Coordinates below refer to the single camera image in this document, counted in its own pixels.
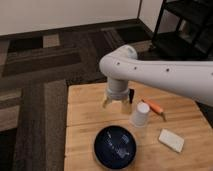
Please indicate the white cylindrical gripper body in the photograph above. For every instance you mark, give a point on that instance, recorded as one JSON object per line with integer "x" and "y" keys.
{"x": 117, "y": 89}

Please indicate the black metal shelf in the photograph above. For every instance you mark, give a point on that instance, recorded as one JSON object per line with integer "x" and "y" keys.
{"x": 195, "y": 17}

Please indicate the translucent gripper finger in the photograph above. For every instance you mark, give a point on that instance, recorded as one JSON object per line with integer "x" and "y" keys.
{"x": 106, "y": 101}
{"x": 126, "y": 106}

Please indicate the white rectangular sponge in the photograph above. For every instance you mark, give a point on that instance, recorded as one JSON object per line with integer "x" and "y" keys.
{"x": 171, "y": 140}

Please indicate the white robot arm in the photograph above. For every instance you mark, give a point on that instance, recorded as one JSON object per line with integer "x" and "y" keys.
{"x": 191, "y": 79}

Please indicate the dark blue bowl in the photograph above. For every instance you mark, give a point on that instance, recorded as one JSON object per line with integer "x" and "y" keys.
{"x": 114, "y": 147}

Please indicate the orange carrot toy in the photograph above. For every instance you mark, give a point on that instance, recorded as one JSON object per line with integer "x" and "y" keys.
{"x": 155, "y": 107}

